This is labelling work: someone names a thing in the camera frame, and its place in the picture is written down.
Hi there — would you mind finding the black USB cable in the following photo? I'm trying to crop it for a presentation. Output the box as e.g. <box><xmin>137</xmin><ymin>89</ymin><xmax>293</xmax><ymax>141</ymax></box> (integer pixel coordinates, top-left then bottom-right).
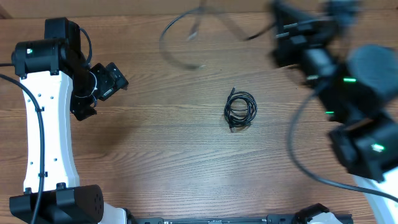
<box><xmin>223</xmin><ymin>86</ymin><xmax>258</xmax><ymax>133</ymax></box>

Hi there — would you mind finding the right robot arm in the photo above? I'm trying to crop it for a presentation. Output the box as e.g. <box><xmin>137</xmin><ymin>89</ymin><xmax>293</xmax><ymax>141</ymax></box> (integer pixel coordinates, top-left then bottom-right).
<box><xmin>270</xmin><ymin>1</ymin><xmax>397</xmax><ymax>223</ymax></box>

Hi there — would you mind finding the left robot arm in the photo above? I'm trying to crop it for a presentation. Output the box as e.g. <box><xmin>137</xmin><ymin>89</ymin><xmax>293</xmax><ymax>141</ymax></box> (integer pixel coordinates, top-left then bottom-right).
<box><xmin>9</xmin><ymin>17</ymin><xmax>135</xmax><ymax>223</ymax></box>

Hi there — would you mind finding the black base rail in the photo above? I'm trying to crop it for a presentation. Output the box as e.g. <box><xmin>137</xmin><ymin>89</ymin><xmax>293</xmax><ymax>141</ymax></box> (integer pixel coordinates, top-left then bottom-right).
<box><xmin>127</xmin><ymin>203</ymin><xmax>354</xmax><ymax>224</ymax></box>

